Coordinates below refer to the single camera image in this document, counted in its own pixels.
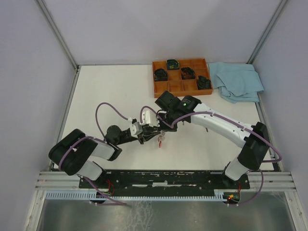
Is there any metal key organizer red handle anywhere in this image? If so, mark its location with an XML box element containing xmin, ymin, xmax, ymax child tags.
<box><xmin>157</xmin><ymin>131</ymin><xmax>166</xmax><ymax>148</ymax></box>

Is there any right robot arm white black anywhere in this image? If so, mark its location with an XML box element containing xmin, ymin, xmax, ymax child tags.
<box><xmin>155</xmin><ymin>91</ymin><xmax>270</xmax><ymax>188</ymax></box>

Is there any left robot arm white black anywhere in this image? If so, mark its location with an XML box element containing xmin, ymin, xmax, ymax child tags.
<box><xmin>48</xmin><ymin>125</ymin><xmax>160</xmax><ymax>188</ymax></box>

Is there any dark rolled cloth grey pattern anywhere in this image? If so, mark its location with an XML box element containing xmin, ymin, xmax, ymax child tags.
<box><xmin>154</xmin><ymin>68</ymin><xmax>168</xmax><ymax>82</ymax></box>

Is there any wooden compartment tray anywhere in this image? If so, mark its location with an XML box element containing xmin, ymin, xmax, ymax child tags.
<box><xmin>152</xmin><ymin>58</ymin><xmax>213</xmax><ymax>98</ymax></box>

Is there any dark rolled cloth orange pattern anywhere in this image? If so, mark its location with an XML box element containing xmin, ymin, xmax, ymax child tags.
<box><xmin>181</xmin><ymin>67</ymin><xmax>195</xmax><ymax>80</ymax></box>

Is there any dark rolled cloth green pattern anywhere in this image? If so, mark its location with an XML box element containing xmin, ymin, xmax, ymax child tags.
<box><xmin>196</xmin><ymin>76</ymin><xmax>212</xmax><ymax>90</ymax></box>

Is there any dark rolled cloth yellow pattern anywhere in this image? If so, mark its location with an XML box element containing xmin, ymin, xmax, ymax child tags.
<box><xmin>166</xmin><ymin>59</ymin><xmax>180</xmax><ymax>70</ymax></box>

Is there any light blue cloth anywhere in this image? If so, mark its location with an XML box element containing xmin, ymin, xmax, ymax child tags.
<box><xmin>208</xmin><ymin>62</ymin><xmax>264</xmax><ymax>103</ymax></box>

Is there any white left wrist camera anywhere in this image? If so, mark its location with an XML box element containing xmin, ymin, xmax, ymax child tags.
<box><xmin>128</xmin><ymin>118</ymin><xmax>142</xmax><ymax>138</ymax></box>

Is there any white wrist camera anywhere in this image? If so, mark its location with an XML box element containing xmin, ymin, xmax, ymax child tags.
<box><xmin>141</xmin><ymin>109</ymin><xmax>160</xmax><ymax>127</ymax></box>
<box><xmin>128</xmin><ymin>118</ymin><xmax>142</xmax><ymax>138</ymax></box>

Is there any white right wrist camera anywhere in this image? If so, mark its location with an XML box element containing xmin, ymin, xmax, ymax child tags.
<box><xmin>141</xmin><ymin>109</ymin><xmax>160</xmax><ymax>127</ymax></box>

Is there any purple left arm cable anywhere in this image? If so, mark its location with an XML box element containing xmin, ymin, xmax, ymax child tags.
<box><xmin>59</xmin><ymin>102</ymin><xmax>133</xmax><ymax>169</ymax></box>

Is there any light blue cable duct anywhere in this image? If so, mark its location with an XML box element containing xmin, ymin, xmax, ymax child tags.
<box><xmin>45</xmin><ymin>190</ymin><xmax>227</xmax><ymax>202</ymax></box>

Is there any aluminium frame post right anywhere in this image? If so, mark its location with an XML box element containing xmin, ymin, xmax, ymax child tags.
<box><xmin>246</xmin><ymin>0</ymin><xmax>289</xmax><ymax>64</ymax></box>

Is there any aluminium frame post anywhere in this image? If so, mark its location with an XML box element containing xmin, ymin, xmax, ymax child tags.
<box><xmin>34</xmin><ymin>0</ymin><xmax>79</xmax><ymax>70</ymax></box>
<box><xmin>246</xmin><ymin>0</ymin><xmax>289</xmax><ymax>64</ymax></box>

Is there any aluminium frame post left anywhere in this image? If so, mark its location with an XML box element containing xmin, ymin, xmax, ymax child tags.
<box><xmin>34</xmin><ymin>0</ymin><xmax>79</xmax><ymax>70</ymax></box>

